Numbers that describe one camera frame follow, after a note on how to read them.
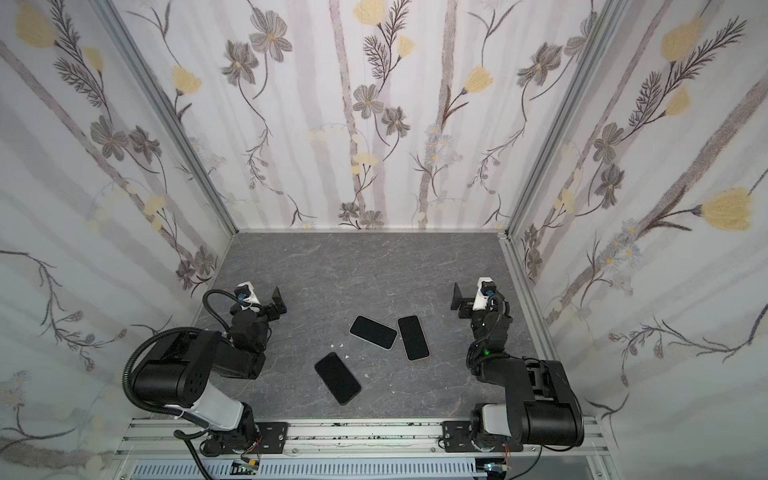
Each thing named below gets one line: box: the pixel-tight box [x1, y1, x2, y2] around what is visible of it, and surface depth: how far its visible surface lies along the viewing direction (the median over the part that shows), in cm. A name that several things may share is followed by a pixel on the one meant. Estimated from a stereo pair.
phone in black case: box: [314, 352, 362, 406], surface depth 86 cm
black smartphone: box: [397, 315, 430, 361], surface depth 92 cm
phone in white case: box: [349, 315, 399, 351], surface depth 94 cm
